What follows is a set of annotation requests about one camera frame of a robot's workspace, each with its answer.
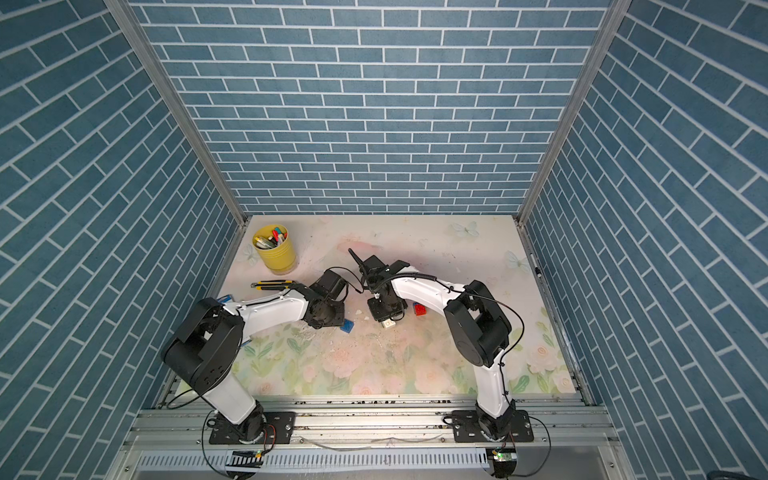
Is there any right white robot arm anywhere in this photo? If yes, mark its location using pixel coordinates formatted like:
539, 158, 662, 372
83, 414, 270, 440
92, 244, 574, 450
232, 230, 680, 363
359, 260, 514, 428

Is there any floral table mat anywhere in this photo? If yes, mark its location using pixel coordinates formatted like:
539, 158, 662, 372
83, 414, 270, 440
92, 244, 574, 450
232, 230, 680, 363
234, 215, 576, 398

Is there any yellow black utility knife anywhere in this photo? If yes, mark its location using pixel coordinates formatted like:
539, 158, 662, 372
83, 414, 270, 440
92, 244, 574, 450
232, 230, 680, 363
251, 280, 296, 291

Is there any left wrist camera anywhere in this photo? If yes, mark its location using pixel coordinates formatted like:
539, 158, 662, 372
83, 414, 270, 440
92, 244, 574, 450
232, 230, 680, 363
312, 269, 348, 300

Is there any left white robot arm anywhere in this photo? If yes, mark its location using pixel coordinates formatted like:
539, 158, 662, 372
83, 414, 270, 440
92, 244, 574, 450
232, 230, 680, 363
160, 284, 345, 441

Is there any aluminium mounting rail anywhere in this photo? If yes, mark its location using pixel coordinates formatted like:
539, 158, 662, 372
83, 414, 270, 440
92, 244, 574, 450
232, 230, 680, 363
110, 398, 631, 479

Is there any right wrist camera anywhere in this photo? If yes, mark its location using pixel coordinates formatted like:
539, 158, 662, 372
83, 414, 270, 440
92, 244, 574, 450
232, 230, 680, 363
358, 255, 410, 289

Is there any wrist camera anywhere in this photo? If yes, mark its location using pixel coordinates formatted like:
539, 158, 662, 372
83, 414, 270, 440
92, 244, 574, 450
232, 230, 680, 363
312, 269, 348, 300
358, 255, 410, 289

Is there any yellow pen cup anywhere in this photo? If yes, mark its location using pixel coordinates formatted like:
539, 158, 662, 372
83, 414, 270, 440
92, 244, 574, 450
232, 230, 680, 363
252, 224, 298, 274

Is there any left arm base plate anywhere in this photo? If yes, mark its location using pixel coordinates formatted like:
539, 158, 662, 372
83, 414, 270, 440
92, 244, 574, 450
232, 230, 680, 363
206, 411, 296, 447

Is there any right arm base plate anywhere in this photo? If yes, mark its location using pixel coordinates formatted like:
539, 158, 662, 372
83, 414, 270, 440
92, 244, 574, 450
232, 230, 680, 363
442, 408, 534, 443

